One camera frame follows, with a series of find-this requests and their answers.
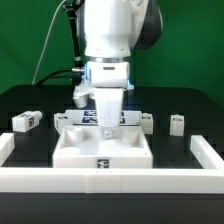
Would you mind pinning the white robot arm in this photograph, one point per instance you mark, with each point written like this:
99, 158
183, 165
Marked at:
112, 28

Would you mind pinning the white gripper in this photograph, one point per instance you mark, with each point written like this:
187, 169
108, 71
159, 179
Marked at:
106, 81

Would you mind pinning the black cable connector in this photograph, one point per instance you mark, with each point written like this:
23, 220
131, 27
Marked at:
60, 75

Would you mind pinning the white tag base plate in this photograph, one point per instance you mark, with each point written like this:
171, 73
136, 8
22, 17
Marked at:
89, 117

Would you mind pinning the white square table top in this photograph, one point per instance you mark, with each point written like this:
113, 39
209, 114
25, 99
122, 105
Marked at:
85, 147

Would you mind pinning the white U-shaped obstacle fence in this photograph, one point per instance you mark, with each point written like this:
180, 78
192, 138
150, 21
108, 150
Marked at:
209, 178

